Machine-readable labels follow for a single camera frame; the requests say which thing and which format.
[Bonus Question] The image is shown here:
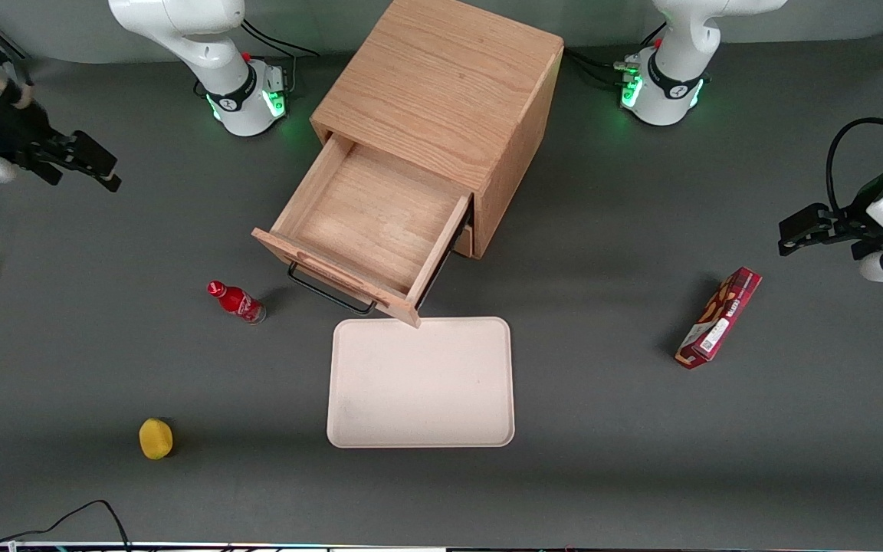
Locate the black metal drawer handle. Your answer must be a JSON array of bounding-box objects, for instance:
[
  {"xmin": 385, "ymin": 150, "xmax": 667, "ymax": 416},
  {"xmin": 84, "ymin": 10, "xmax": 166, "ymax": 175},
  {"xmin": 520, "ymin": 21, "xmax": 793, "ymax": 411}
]
[{"xmin": 287, "ymin": 262, "xmax": 378, "ymax": 317}]

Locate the beige plastic tray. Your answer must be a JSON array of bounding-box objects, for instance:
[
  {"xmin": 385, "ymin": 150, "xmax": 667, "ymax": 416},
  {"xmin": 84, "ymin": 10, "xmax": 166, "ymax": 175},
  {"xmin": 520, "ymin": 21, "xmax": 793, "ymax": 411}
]
[{"xmin": 327, "ymin": 317, "xmax": 516, "ymax": 449}]

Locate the red cookie box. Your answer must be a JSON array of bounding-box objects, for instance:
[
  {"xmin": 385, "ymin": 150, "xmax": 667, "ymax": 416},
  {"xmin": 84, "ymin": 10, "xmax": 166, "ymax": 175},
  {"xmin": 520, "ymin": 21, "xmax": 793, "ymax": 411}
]
[{"xmin": 675, "ymin": 267, "xmax": 763, "ymax": 370}]

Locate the black arm base cable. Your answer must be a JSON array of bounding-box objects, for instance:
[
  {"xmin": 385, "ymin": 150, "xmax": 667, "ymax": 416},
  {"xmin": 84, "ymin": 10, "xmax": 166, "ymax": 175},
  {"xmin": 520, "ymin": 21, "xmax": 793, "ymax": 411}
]
[
  {"xmin": 564, "ymin": 23, "xmax": 666, "ymax": 89},
  {"xmin": 241, "ymin": 15, "xmax": 321, "ymax": 97}
]

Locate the wooden drawer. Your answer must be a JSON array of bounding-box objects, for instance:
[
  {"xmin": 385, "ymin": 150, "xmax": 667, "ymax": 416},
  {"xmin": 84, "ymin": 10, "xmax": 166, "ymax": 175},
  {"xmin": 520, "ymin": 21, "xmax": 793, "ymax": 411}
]
[
  {"xmin": 251, "ymin": 132, "xmax": 474, "ymax": 329},
  {"xmin": 449, "ymin": 222, "xmax": 477, "ymax": 260}
]

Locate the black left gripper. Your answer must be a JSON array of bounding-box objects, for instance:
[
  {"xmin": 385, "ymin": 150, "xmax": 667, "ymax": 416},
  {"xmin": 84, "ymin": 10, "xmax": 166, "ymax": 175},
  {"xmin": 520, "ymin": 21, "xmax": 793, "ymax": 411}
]
[{"xmin": 779, "ymin": 170, "xmax": 883, "ymax": 261}]

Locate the thin black cable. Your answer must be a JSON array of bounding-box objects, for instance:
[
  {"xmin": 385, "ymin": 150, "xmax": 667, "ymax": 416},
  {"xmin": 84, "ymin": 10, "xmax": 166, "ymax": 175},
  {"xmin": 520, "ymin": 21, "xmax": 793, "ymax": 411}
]
[{"xmin": 0, "ymin": 500, "xmax": 132, "ymax": 552}]

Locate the red soda bottle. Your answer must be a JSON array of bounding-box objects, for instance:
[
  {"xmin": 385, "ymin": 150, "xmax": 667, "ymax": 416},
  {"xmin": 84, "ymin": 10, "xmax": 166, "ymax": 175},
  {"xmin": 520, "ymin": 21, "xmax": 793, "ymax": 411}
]
[{"xmin": 207, "ymin": 281, "xmax": 267, "ymax": 325}]

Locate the yellow lemon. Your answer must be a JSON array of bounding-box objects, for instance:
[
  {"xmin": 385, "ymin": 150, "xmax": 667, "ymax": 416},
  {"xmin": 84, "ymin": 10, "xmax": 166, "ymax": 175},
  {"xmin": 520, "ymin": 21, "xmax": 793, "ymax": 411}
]
[{"xmin": 139, "ymin": 418, "xmax": 174, "ymax": 461}]

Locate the wooden drawer cabinet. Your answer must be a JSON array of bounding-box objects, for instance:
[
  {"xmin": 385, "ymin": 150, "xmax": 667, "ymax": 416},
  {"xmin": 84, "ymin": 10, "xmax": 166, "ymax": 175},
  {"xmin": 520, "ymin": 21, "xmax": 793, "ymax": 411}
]
[{"xmin": 311, "ymin": 0, "xmax": 566, "ymax": 260}]

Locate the thick black looped cable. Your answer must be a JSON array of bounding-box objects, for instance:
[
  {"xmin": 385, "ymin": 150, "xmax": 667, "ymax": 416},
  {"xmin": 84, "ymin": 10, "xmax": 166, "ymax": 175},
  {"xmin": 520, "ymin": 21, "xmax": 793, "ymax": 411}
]
[{"xmin": 827, "ymin": 117, "xmax": 883, "ymax": 215}]

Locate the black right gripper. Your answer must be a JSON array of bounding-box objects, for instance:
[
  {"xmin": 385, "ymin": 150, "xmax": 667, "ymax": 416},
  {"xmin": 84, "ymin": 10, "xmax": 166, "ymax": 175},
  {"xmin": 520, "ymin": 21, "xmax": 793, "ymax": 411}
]
[{"xmin": 0, "ymin": 84, "xmax": 122, "ymax": 192}]

